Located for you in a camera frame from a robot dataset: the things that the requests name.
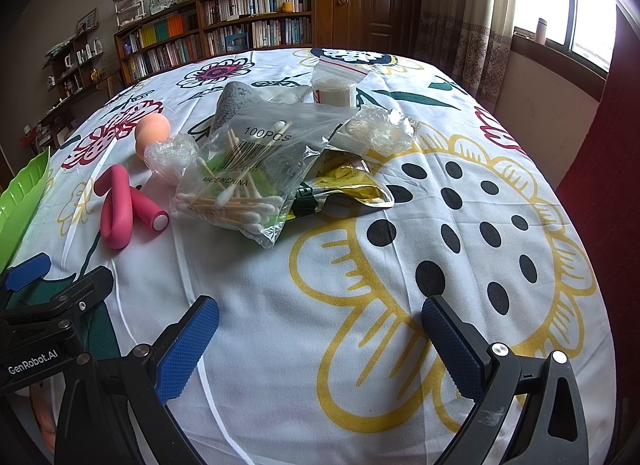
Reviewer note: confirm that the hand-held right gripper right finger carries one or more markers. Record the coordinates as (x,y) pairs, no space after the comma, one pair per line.
(450,345)

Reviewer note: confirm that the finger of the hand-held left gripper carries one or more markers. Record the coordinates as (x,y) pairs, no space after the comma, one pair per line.
(90,285)
(25,272)

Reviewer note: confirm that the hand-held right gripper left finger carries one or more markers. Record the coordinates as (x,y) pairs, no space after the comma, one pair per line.
(185,350)

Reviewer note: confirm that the green leaf-shaped tray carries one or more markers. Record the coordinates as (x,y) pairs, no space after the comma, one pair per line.
(20,205)

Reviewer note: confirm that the pink bent foam roller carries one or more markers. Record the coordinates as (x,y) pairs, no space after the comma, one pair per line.
(115,215)

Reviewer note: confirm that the plastic-wrapped white ball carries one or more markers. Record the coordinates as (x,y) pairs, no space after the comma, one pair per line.
(167,157)

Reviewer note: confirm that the peach makeup sponge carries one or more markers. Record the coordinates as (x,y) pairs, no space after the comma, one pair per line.
(152,132)

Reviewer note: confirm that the clear bag of cotton swabs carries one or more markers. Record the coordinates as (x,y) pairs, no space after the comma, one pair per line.
(250,170)

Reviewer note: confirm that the yellow and green packet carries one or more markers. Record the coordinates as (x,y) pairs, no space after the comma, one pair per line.
(350,180)

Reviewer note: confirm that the grey felt cloth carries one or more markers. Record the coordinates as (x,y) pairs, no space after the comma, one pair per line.
(235,102)

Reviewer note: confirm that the floral printed bed sheet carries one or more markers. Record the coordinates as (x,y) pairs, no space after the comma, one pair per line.
(280,395)

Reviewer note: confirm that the dark wooden side rack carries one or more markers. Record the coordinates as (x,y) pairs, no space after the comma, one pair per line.
(75,70)

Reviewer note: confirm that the dark red cloth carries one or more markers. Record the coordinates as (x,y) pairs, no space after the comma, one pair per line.
(610,170)

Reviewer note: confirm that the white plastic drawer organiser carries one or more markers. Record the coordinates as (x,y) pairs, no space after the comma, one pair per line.
(129,7)

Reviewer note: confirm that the wooden bookshelf full of books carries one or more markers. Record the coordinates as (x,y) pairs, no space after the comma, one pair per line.
(225,20)

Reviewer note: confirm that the patterned beige curtain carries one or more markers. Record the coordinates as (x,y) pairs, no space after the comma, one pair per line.
(465,20)

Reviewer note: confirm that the window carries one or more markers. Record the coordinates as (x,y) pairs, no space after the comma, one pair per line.
(590,5)

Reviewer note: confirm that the picture frame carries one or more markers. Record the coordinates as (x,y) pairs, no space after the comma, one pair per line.
(87,20)

